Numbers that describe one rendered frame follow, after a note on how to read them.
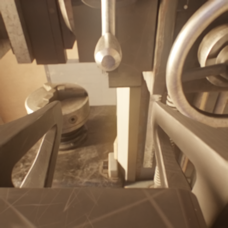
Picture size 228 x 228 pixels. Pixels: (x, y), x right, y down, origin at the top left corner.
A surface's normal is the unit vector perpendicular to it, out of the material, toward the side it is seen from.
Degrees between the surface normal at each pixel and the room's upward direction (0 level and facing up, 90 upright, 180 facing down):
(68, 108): 90
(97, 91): 90
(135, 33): 90
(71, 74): 90
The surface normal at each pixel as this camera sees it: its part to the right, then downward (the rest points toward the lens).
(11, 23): 0.02, 0.63
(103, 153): -0.02, -0.80
